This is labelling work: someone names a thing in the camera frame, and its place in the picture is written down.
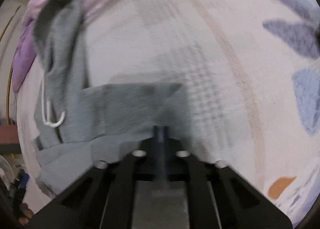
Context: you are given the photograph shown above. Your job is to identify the blue object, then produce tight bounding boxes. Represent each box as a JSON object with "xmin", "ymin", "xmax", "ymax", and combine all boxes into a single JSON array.
[{"xmin": 15, "ymin": 173, "xmax": 30, "ymax": 191}]

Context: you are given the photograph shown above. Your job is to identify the wooden wall rail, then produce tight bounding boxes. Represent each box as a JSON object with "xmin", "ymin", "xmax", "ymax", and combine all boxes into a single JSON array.
[
  {"xmin": 6, "ymin": 67, "xmax": 14, "ymax": 125},
  {"xmin": 0, "ymin": 6, "xmax": 22, "ymax": 43}
]

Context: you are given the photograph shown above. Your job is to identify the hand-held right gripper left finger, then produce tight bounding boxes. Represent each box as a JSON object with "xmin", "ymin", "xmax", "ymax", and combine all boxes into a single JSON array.
[{"xmin": 29, "ymin": 125, "xmax": 162, "ymax": 229}]

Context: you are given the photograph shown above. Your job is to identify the grey drawstring garment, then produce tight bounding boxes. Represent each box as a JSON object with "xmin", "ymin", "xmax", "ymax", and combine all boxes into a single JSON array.
[{"xmin": 32, "ymin": 0, "xmax": 193, "ymax": 196}]

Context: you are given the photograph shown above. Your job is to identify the printed white bed sheet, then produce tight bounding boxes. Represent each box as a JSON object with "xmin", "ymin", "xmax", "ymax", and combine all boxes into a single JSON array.
[{"xmin": 16, "ymin": 0, "xmax": 320, "ymax": 229}]

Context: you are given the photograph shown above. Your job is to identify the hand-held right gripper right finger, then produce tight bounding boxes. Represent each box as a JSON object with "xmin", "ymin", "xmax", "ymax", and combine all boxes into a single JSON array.
[{"xmin": 162, "ymin": 125, "xmax": 293, "ymax": 229}]

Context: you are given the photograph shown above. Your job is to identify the white fan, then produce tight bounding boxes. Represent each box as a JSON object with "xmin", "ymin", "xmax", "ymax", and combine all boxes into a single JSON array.
[{"xmin": 0, "ymin": 156, "xmax": 13, "ymax": 191}]

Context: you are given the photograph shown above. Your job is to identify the brown framed board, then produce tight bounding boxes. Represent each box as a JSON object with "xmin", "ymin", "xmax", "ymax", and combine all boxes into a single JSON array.
[{"xmin": 0, "ymin": 125, "xmax": 20, "ymax": 145}]

